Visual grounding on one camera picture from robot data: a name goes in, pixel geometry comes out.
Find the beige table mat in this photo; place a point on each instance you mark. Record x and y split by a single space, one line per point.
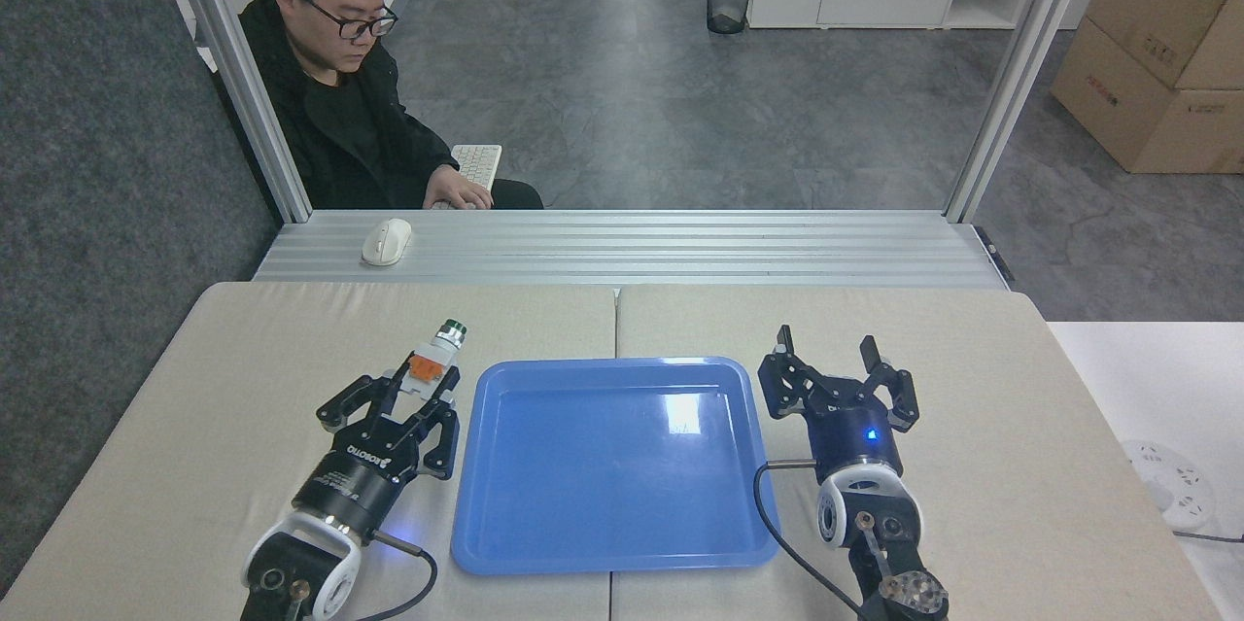
146 465

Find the person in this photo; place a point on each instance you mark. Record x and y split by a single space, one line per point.
340 106

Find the blue plastic tray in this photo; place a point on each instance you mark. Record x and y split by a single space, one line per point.
612 475

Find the white computer mouse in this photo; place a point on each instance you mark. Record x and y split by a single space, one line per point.
386 242

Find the white round power strip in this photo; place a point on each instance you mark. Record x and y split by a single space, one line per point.
1171 485

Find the silver aluminium post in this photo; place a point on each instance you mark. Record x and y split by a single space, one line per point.
1020 67
243 77

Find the white keyboard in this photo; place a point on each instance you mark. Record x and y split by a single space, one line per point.
481 159

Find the person's right hand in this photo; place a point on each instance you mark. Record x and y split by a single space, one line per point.
459 189

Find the white side table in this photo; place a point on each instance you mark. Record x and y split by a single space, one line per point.
1166 378

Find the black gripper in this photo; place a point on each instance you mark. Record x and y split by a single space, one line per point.
855 436
360 475

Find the black platform bracket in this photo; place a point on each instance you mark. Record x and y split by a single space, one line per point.
996 257

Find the ribbed aluminium platform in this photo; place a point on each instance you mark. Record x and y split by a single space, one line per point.
680 247

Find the large cardboard box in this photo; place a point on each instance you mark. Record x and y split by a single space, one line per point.
1127 106

